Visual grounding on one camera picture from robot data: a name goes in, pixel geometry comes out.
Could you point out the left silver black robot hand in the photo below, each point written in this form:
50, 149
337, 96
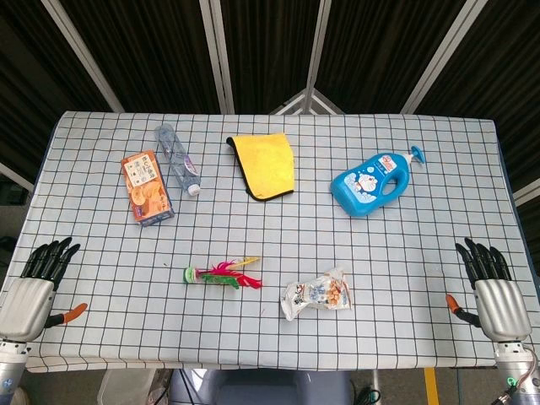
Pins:
25, 299

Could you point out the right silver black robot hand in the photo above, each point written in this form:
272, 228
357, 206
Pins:
500, 301

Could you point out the colourful feather shuttlecock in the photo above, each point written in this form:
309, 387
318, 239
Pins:
221, 275

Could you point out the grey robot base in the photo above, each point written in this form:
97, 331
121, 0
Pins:
257, 387

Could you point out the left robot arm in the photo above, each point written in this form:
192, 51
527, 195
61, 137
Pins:
10, 363

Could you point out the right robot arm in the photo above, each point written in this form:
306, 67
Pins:
519, 371

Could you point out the orange cookie box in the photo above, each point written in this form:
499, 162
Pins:
146, 188

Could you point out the blue detergent pump bottle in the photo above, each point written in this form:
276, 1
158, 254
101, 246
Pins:
373, 183

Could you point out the white snack bag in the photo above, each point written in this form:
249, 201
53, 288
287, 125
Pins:
317, 293

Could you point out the clear plastic water bottle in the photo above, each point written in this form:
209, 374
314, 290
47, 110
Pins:
177, 159

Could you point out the white grid tablecloth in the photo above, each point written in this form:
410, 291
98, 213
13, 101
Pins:
270, 253

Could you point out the yellow folded cloth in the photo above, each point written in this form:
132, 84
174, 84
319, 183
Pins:
266, 165

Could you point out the silver aluminium frame stand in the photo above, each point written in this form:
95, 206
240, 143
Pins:
307, 102

